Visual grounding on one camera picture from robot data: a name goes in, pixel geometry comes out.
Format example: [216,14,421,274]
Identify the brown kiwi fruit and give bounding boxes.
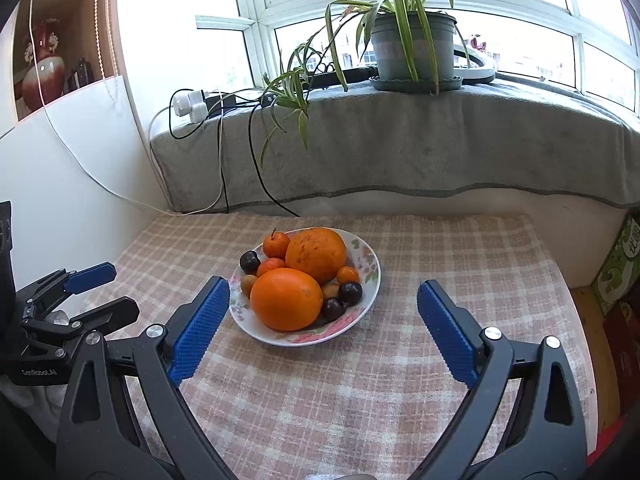
[240,274,257,298]

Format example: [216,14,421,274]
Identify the dark plum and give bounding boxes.
[320,298,346,323]
[338,282,363,307]
[239,250,262,275]

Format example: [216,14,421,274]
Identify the small tangerine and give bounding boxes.
[256,258,286,278]

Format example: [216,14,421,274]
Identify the large orange with stem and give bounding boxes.
[250,268,323,332]

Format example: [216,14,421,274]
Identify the small mandarin with stem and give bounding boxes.
[262,230,291,260]

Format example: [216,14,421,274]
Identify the large speckled orange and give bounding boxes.
[285,228,347,284]

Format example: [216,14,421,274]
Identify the tiny orange kumquat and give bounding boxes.
[336,266,360,285]

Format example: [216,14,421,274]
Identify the left hand grey glove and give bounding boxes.
[1,376,66,443]

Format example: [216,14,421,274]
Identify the pink plaid blanket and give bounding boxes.
[88,214,598,479]

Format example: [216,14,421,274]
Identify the green cardboard box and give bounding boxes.
[592,210,639,316]

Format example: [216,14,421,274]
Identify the grey towel on sill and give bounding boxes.
[151,81,639,212]

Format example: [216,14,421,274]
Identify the red white vase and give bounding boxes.
[22,18,65,112]

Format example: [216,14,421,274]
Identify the white power strip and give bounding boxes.
[171,90,208,124]

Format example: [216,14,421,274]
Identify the floral white plate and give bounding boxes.
[229,229,381,348]

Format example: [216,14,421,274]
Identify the spider plant in pot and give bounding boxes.
[259,0,462,145]

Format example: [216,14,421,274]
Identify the black power cable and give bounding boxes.
[168,88,266,214]

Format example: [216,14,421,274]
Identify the white power cable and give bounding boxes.
[28,0,227,217]

